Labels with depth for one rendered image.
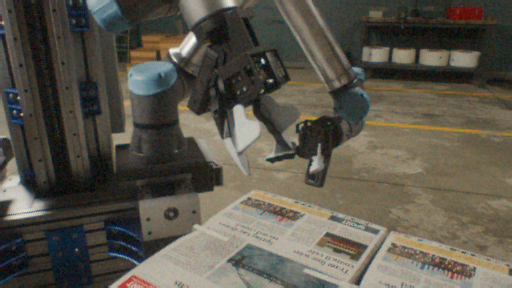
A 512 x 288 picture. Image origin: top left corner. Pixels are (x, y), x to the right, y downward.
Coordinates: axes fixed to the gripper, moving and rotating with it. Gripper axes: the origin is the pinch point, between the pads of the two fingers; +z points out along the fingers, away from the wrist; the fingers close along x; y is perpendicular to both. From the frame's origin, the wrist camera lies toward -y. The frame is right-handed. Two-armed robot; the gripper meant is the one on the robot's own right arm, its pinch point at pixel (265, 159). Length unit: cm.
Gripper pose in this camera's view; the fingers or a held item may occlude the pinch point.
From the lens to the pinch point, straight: 57.9
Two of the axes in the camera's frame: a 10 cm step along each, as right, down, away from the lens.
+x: 5.5, -2.9, 7.8
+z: 4.1, 9.1, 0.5
